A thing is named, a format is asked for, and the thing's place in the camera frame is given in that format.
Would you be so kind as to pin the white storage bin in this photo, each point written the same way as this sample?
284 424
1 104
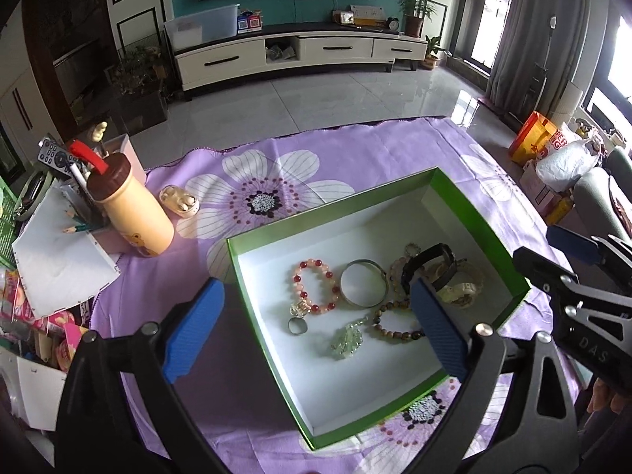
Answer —
34 395

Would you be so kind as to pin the small red sign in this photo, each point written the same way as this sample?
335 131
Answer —
255 21

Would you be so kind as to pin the cream bottle with brown lid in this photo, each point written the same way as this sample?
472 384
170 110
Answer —
133 212

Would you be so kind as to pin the white plastic bag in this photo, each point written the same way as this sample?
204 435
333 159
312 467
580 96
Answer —
568 163

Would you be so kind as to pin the clear plastic storage box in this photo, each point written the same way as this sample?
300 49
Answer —
202 27

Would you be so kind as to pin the small yellow-potted plant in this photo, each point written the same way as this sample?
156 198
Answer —
432 57

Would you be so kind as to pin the grey curtain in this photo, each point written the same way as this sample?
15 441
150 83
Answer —
518 34

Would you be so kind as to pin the pink box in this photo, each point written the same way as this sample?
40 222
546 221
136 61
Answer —
126 153

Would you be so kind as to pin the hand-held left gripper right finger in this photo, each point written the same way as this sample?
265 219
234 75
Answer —
437 326

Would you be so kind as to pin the pink snack packets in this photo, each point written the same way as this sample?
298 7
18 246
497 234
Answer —
34 321

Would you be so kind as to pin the cream wrist watch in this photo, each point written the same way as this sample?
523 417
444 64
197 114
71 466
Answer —
459 292

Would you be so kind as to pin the grey remote control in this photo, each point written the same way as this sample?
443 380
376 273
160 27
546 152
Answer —
57 155

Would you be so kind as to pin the printed cardboard box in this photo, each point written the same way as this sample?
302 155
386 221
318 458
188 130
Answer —
538 187

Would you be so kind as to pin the white desk calendar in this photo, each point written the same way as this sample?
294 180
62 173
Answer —
366 13

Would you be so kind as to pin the person's right hand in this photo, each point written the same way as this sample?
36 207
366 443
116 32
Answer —
610 400

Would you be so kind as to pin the white television cabinet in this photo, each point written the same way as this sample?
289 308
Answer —
227 59

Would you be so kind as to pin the small cream figurine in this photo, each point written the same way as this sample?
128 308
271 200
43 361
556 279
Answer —
100 132

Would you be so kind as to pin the white earbud case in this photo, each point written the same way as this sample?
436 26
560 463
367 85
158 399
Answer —
180 200

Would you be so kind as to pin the black wrist band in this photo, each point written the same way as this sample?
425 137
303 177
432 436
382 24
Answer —
434 252

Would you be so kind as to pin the white paper sheet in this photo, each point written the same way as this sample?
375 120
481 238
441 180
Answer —
59 261

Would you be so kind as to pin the small blue sign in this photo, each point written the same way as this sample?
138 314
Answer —
243 23

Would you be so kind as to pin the green crystal pendant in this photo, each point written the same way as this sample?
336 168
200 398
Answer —
348 340

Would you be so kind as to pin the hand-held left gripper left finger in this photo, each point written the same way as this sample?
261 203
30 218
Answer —
195 326

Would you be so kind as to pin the grey green sofa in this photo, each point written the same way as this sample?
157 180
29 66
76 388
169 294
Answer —
602 192

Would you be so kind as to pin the green cardboard box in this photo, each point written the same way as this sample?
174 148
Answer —
269 281

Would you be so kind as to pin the silver bangle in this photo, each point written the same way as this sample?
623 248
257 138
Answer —
363 301

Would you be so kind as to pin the black alarm clock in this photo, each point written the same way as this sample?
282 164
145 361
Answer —
393 24

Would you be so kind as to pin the green pencil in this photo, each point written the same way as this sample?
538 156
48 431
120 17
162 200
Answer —
81 228

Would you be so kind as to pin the white stick vacuum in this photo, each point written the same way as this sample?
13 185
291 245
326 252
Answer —
540 74

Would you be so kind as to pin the yellow bottle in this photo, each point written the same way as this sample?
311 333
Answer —
560 211

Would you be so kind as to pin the orange paper bag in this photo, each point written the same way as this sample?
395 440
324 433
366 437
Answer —
531 138

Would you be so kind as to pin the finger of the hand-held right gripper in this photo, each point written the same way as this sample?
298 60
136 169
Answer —
572 246
540 266

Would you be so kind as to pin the leafy plants in glass tank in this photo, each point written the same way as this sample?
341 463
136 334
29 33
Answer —
136 84

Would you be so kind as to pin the dark wooden cabinet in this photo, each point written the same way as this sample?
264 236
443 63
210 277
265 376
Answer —
69 24

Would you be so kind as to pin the purple floral cloth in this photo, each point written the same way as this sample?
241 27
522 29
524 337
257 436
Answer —
345 158

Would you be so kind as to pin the tall potted plant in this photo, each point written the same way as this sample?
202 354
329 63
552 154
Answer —
415 17

